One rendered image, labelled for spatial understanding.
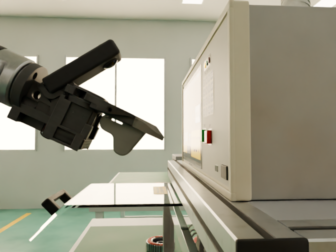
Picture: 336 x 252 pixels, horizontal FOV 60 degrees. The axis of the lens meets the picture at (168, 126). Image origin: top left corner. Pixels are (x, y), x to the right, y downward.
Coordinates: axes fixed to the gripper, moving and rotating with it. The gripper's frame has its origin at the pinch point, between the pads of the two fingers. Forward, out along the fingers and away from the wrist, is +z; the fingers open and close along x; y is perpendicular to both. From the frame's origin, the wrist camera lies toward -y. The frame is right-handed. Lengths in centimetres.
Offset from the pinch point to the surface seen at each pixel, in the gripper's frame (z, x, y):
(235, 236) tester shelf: 7.1, 24.4, 4.9
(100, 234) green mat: -3, -91, 50
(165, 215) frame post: 12.1, -38.2, 19.0
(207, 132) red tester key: 6.2, 4.4, -2.4
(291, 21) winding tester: 7.7, 14.0, -15.7
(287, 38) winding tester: 8.0, 14.0, -13.9
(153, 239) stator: 17, -73, 37
